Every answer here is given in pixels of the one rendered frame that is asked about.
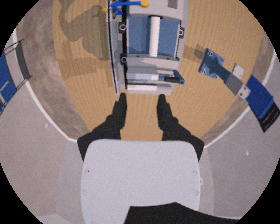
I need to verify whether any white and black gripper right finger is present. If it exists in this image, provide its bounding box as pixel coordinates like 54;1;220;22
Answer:
156;94;204;163

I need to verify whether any grey long narrow bar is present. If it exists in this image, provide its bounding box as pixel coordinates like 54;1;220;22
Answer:
157;78;171;85

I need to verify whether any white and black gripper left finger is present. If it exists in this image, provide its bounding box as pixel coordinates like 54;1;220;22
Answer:
77;92;127;162

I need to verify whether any grey flat bar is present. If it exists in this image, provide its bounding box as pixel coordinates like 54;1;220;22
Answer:
129;67;173;75

